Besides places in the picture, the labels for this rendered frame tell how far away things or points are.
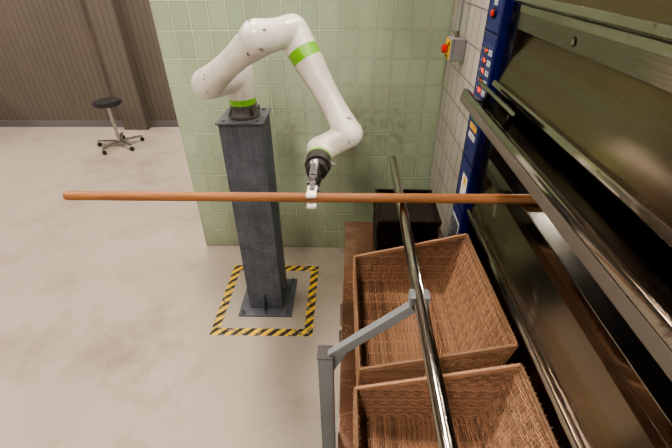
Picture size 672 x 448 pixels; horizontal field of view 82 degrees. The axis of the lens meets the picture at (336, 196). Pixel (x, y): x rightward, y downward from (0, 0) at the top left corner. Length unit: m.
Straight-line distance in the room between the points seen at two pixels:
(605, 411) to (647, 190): 0.47
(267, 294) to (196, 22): 1.58
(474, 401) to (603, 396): 0.44
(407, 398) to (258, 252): 1.20
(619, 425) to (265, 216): 1.59
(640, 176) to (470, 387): 0.76
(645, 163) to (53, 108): 6.03
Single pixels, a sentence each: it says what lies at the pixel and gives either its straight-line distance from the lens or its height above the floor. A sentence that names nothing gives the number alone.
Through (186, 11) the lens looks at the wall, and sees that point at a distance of 2.42.
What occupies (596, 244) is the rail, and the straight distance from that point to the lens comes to 0.72.
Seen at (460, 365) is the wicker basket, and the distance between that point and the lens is 1.35.
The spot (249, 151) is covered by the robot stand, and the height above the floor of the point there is 1.06.
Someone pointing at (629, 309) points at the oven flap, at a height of 1.42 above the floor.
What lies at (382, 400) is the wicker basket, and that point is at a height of 0.67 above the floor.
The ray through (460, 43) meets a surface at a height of 1.49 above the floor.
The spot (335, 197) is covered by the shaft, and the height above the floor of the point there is 1.20.
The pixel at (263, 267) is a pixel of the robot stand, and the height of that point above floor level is 0.34.
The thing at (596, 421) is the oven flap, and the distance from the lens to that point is 1.07.
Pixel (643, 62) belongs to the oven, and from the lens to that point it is 0.91.
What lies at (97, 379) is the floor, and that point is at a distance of 2.51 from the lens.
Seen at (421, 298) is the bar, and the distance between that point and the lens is 0.91.
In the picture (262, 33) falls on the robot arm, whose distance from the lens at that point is 1.39.
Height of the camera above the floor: 1.82
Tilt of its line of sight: 31 degrees down
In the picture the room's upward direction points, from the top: 1 degrees counter-clockwise
